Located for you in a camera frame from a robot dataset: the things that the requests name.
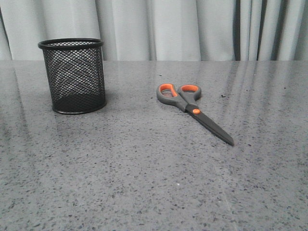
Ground black mesh pen bin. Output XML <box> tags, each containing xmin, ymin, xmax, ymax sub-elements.
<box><xmin>38</xmin><ymin>38</ymin><xmax>106</xmax><ymax>115</ymax></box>

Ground light grey curtain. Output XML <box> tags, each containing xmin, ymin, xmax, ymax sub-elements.
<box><xmin>0</xmin><ymin>0</ymin><xmax>308</xmax><ymax>61</ymax></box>

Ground grey orange scissors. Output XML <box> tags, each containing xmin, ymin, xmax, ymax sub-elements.
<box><xmin>156</xmin><ymin>83</ymin><xmax>234</xmax><ymax>146</ymax></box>

